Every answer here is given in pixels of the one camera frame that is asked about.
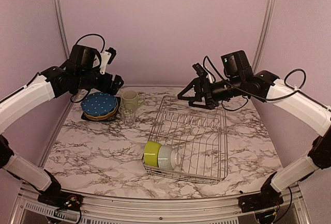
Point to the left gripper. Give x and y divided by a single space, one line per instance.
114 85

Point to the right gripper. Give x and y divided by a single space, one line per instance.
199 84

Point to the pale green mug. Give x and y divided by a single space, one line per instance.
132 97

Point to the blue dotted plate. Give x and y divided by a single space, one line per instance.
98 104

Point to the clear glass cup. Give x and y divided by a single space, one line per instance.
128 113

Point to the yellow dotted plate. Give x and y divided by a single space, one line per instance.
102 117

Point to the black floral square plate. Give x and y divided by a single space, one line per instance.
110 119

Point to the lime green bowl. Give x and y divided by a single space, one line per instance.
151 151

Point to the white striped bowl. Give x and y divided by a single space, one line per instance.
168 158

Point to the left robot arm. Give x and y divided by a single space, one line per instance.
84 69

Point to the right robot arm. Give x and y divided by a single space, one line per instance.
239 80

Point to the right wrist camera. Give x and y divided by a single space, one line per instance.
204 72

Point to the wire dish rack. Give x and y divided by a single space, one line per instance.
199 136

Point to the left aluminium frame post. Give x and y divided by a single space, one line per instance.
61 27

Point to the aluminium frame post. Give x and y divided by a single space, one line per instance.
61 27
269 10

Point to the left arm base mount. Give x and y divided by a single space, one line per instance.
62 200

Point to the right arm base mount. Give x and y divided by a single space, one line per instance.
259 201

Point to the right aluminium frame post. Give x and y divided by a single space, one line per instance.
269 10

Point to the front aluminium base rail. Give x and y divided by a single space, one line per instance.
106 209

